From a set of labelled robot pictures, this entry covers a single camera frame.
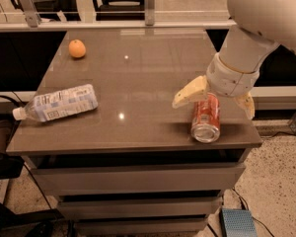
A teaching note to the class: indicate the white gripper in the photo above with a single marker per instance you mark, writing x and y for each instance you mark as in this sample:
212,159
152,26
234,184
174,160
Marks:
231,80

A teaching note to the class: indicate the red coke can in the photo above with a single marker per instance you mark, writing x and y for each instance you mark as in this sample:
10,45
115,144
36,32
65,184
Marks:
205,126

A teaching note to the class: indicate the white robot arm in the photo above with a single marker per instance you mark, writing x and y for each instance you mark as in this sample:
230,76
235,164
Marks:
261,26

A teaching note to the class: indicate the grey drawer cabinet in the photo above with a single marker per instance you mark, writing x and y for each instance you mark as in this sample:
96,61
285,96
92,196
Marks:
131,166

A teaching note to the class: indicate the blue perforated box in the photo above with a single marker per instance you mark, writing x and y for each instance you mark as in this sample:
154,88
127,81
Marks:
237,223

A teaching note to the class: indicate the black office chair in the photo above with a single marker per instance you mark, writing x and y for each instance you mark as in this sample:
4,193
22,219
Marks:
120,10

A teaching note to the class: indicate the orange fruit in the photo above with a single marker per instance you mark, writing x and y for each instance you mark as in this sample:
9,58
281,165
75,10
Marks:
77,49

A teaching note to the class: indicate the clear plastic water bottle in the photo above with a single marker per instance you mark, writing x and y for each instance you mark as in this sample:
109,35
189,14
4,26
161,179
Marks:
59,104

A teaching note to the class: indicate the metal glass railing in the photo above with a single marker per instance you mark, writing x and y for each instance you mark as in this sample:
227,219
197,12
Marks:
63,15

